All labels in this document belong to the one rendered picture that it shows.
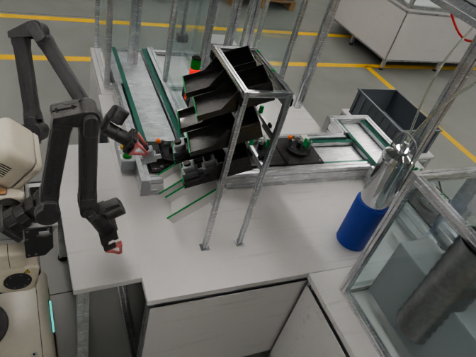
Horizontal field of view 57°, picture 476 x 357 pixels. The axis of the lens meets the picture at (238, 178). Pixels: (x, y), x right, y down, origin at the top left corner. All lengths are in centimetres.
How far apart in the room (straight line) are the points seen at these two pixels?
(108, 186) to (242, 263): 75
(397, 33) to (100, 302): 532
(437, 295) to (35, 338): 177
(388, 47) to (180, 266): 542
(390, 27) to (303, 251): 507
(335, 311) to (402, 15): 523
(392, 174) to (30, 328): 182
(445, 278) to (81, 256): 135
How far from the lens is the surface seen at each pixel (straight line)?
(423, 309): 170
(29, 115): 187
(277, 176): 238
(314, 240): 222
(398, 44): 684
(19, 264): 196
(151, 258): 193
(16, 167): 162
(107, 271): 188
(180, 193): 195
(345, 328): 197
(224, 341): 231
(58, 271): 297
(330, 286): 206
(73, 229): 202
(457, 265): 156
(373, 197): 206
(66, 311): 280
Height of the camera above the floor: 235
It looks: 39 degrees down
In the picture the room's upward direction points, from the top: 17 degrees clockwise
